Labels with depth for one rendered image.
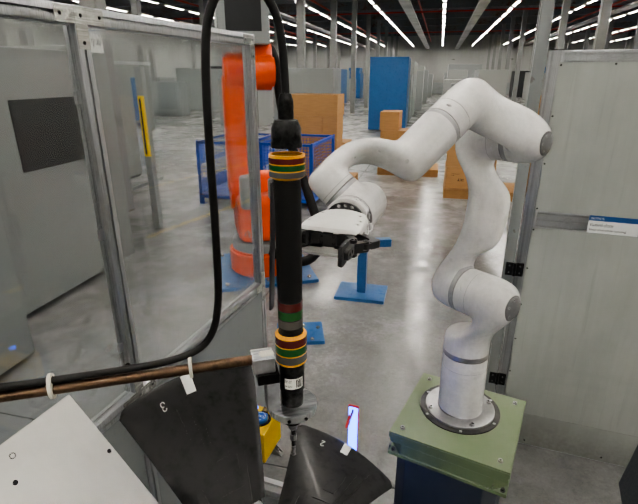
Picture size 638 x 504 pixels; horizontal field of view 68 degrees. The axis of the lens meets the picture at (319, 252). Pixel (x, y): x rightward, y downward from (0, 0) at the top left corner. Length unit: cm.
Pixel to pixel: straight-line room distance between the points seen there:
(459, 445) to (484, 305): 38
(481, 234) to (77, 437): 95
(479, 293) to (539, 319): 138
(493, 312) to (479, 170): 34
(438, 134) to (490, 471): 82
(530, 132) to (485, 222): 23
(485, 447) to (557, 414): 153
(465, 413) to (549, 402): 145
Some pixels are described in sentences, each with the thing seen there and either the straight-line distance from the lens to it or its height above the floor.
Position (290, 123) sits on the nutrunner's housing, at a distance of 55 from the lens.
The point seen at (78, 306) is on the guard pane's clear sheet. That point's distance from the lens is 136.
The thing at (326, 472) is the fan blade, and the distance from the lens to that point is 101.
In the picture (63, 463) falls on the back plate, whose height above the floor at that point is 130.
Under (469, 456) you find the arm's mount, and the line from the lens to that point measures 134.
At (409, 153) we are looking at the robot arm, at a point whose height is 176.
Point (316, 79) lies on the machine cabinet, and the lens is 1118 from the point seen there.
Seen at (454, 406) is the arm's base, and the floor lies 105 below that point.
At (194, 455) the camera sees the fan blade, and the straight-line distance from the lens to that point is 83.
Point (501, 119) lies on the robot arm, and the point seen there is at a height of 181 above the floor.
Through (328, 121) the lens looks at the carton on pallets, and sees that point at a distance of 857.
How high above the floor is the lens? 190
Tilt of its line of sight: 21 degrees down
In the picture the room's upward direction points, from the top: straight up
